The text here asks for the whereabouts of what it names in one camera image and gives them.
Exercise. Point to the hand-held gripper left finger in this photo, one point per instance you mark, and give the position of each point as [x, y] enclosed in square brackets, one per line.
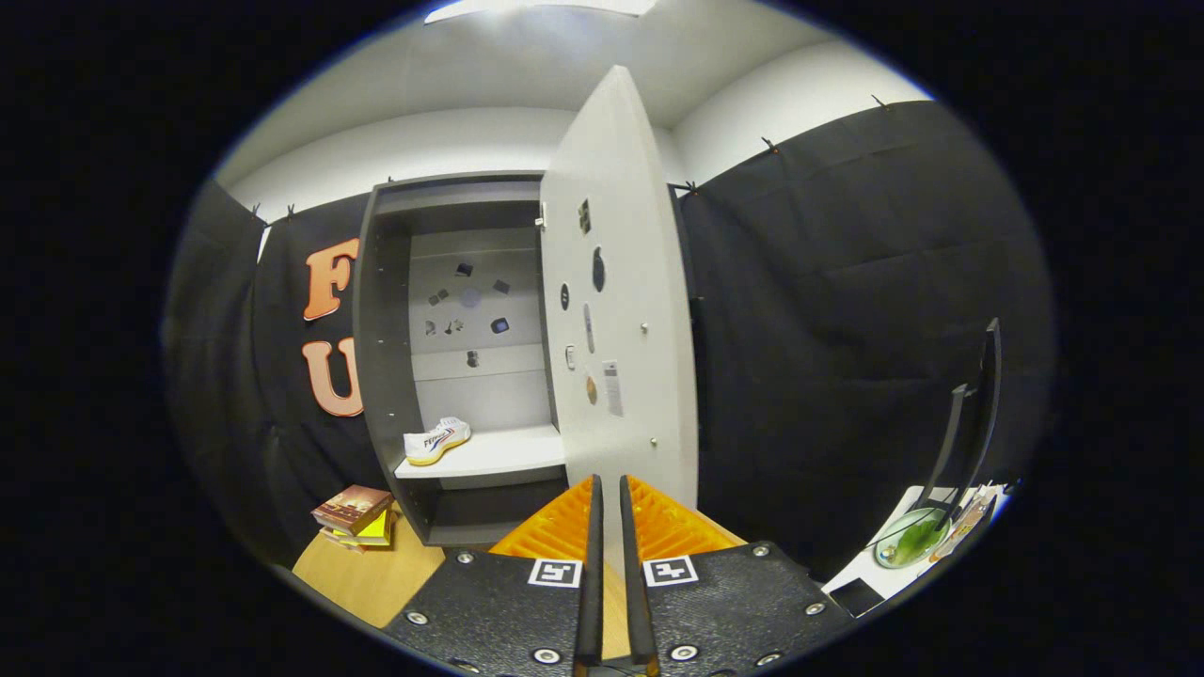
[508, 611]

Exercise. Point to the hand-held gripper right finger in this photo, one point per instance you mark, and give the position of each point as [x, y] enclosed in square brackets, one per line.
[724, 606]

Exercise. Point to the white canvas shoe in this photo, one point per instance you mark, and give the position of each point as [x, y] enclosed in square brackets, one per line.
[436, 440]

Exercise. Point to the grey shoe cabinet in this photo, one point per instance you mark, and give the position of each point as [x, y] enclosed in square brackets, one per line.
[386, 376]

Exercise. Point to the black flat device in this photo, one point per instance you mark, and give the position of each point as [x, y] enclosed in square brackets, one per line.
[857, 597]

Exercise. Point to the white side table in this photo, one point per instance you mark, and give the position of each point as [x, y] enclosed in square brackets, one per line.
[870, 569]

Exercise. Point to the yellow book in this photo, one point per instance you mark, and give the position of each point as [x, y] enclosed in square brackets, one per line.
[378, 528]

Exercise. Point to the green glass bowl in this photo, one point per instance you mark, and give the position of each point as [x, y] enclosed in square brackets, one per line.
[910, 541]

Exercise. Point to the black metal stand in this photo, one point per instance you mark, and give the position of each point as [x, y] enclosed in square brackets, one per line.
[983, 414]

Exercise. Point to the black backdrop cloth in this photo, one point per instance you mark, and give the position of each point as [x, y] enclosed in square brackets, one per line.
[847, 282]

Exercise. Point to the rectangular ceiling light panel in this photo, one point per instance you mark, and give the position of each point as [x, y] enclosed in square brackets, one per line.
[536, 7]

